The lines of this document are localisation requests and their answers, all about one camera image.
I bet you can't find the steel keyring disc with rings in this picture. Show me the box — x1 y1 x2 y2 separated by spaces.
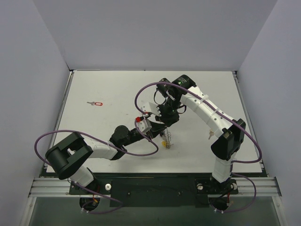
162 131 172 149

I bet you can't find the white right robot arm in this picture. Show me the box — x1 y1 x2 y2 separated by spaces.
155 75 246 193

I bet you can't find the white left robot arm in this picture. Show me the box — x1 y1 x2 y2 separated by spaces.
45 120 166 194

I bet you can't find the red tag key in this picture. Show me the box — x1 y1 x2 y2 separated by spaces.
87 102 103 106

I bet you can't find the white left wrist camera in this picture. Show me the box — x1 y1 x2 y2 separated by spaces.
135 117 152 134

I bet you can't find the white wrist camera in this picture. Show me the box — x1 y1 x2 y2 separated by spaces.
135 117 152 134
140 102 161 117

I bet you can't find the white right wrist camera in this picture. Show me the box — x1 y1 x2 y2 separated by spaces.
140 102 161 117

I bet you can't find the aluminium frame rail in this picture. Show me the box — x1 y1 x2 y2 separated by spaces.
28 177 282 198

